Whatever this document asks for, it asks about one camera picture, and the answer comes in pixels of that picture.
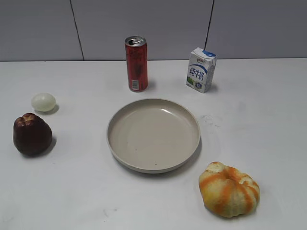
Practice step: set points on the white egg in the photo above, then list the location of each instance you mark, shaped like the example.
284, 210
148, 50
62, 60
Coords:
43, 102

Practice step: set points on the white blue milk carton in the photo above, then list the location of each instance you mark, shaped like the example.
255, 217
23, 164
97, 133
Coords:
201, 69

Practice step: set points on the beige round plate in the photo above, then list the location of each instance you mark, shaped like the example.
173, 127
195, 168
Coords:
153, 136

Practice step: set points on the dark red apple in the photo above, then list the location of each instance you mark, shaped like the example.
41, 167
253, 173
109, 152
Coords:
31, 135

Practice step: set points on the red soda can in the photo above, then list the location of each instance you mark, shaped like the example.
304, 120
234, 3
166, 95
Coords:
136, 59

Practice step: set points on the peeled orange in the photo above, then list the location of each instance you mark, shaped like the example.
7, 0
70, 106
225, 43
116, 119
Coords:
227, 192

